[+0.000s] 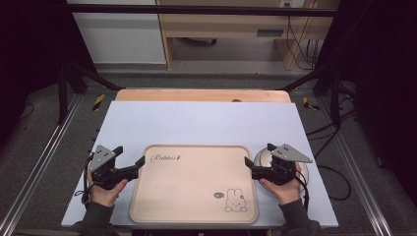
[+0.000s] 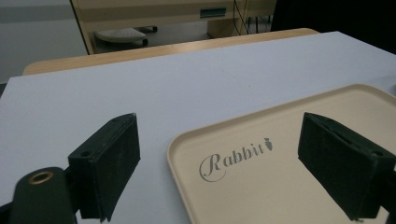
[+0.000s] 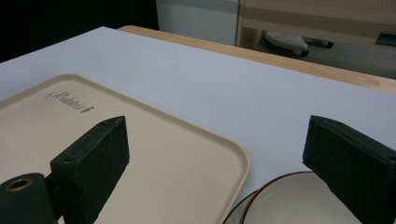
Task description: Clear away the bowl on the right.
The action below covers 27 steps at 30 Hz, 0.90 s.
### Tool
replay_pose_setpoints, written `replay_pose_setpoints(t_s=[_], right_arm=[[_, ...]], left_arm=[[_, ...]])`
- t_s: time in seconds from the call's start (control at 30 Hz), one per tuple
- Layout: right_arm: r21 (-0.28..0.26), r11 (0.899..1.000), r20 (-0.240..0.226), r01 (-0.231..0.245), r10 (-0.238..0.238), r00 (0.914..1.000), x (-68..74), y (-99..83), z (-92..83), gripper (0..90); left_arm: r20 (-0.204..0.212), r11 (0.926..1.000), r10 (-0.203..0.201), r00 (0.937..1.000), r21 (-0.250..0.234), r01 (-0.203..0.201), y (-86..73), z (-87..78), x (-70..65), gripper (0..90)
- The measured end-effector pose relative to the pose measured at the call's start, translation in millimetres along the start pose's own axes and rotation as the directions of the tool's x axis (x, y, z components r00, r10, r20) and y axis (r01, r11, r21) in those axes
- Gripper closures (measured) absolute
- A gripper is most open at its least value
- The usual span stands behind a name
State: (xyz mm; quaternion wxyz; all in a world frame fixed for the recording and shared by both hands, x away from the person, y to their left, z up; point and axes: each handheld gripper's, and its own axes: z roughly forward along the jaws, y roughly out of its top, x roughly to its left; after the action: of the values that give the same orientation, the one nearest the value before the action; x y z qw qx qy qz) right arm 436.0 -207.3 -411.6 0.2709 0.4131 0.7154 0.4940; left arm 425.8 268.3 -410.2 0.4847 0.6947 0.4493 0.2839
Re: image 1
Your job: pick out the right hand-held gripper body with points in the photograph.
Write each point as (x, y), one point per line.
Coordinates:
(282, 168)

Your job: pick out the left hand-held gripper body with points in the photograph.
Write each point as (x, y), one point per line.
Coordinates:
(104, 170)

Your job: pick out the round white plate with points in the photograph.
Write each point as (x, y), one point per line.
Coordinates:
(262, 157)

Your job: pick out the wooden tray with rabbit print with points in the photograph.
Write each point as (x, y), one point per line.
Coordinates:
(193, 190)

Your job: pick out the person's right hand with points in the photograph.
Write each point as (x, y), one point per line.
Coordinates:
(288, 193)

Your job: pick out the person's left hand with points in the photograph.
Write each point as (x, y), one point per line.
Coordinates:
(104, 196)

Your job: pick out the white table mat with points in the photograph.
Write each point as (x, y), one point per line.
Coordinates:
(196, 124)

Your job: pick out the wooden table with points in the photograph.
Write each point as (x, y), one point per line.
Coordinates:
(196, 95)

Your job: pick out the white cabinet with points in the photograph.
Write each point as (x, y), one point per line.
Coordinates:
(121, 36)

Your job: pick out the light wooden desk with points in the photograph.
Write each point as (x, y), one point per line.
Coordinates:
(229, 26)

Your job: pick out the black curtain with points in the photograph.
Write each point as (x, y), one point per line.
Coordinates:
(383, 65)
(29, 49)

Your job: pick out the metal floor rail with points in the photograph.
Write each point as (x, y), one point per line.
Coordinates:
(357, 170)
(36, 167)

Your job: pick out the black diagonal frame strut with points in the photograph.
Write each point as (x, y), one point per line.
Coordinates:
(95, 77)
(305, 78)

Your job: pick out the black upright frame post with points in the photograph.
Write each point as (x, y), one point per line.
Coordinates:
(62, 95)
(335, 98)

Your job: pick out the white wall socket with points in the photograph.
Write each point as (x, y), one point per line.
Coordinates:
(291, 3)

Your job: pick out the black horizontal frame bar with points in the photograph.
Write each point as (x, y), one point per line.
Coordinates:
(196, 10)

